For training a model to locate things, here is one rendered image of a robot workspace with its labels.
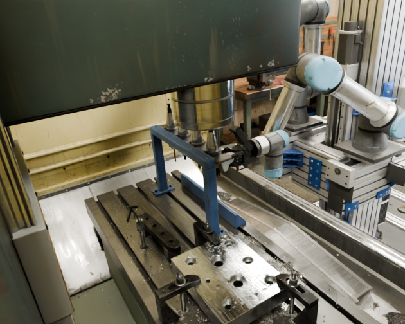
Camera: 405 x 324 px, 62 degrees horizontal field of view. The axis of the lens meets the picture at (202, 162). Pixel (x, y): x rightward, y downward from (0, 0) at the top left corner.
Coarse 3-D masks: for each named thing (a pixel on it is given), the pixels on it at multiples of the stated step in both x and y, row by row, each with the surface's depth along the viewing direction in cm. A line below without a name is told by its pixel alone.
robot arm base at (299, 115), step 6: (294, 108) 189; (300, 108) 189; (306, 108) 192; (294, 114) 191; (300, 114) 190; (306, 114) 191; (288, 120) 192; (294, 120) 190; (300, 120) 190; (306, 120) 192
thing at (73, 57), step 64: (0, 0) 47; (64, 0) 51; (128, 0) 56; (192, 0) 61; (256, 0) 69; (0, 64) 49; (64, 64) 54; (128, 64) 59; (192, 64) 66; (256, 64) 74
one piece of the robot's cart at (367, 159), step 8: (336, 144) 162; (344, 144) 161; (392, 144) 158; (344, 152) 160; (352, 152) 153; (360, 152) 152; (368, 152) 151; (376, 152) 151; (384, 152) 150; (392, 152) 150; (400, 152) 152; (336, 160) 157; (344, 160) 159; (360, 160) 153; (368, 160) 147; (376, 160) 145
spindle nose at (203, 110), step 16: (176, 96) 79; (192, 96) 76; (208, 96) 76; (224, 96) 78; (176, 112) 81; (192, 112) 78; (208, 112) 78; (224, 112) 79; (192, 128) 80; (208, 128) 80
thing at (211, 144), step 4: (208, 132) 116; (212, 132) 115; (208, 136) 116; (212, 136) 116; (208, 140) 116; (212, 140) 116; (216, 140) 117; (208, 144) 117; (212, 144) 116; (216, 144) 117; (208, 148) 117; (212, 148) 117; (216, 148) 117
